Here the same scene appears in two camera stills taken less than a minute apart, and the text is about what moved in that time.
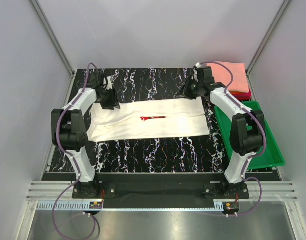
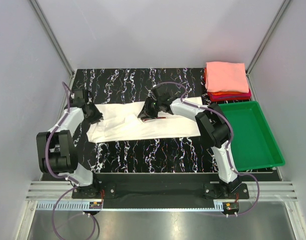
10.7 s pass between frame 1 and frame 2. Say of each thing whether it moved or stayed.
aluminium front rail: stayed
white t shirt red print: stayed
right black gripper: moved
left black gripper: moved
